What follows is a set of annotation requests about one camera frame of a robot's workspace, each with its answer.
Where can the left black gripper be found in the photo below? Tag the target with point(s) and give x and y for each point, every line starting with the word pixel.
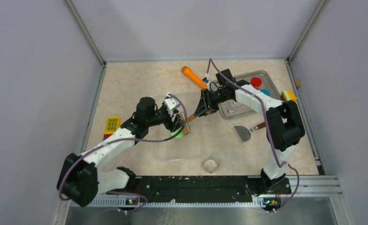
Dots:
pixel 177 122

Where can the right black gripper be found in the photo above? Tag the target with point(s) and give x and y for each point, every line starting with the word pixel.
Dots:
pixel 203 109

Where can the green dough lump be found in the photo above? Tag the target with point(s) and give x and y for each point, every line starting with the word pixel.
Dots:
pixel 179 134

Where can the wooden double-ended roller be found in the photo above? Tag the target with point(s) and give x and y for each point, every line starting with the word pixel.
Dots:
pixel 189 120

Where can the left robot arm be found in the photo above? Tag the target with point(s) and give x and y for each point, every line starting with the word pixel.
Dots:
pixel 80 179

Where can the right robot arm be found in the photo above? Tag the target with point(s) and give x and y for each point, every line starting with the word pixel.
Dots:
pixel 283 122

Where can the red dough disc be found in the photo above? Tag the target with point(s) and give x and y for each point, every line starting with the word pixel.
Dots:
pixel 256 82

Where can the blue dough disc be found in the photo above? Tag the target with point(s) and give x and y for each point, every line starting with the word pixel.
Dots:
pixel 266 92

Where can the orange plastic rolling pin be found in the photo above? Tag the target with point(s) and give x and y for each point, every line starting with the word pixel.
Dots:
pixel 193 77

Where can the stainless steel tray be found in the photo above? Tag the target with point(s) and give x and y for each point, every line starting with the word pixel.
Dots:
pixel 245 104

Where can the yellow red blue toy brick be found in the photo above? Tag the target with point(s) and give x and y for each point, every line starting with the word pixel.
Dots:
pixel 111 125

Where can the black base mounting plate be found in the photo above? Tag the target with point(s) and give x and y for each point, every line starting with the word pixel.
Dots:
pixel 203 189

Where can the orange yellow foam block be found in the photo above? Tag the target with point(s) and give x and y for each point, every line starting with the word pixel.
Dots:
pixel 288 95

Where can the small wooden block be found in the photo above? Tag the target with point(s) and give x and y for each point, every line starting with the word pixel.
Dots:
pixel 297 83

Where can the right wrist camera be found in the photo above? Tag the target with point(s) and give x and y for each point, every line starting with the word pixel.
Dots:
pixel 206 79

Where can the metal scraper wooden handle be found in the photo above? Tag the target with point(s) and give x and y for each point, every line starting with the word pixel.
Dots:
pixel 246 133

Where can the aluminium frame rail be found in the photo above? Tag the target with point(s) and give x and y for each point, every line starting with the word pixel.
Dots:
pixel 304 186

